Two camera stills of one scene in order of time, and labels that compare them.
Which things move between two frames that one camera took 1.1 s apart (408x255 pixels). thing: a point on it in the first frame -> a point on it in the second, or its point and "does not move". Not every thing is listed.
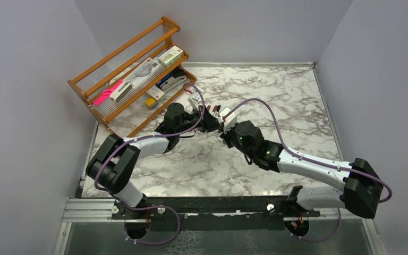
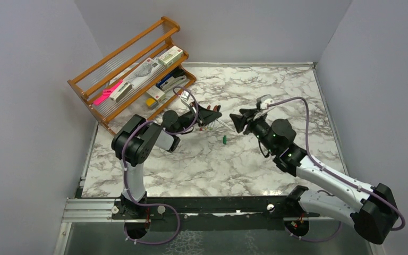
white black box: x=119 y=94 does not move
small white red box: x=155 y=92 does not move
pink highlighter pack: x=105 y=94 does not move
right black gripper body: x=231 y=138 -> x=260 y=128
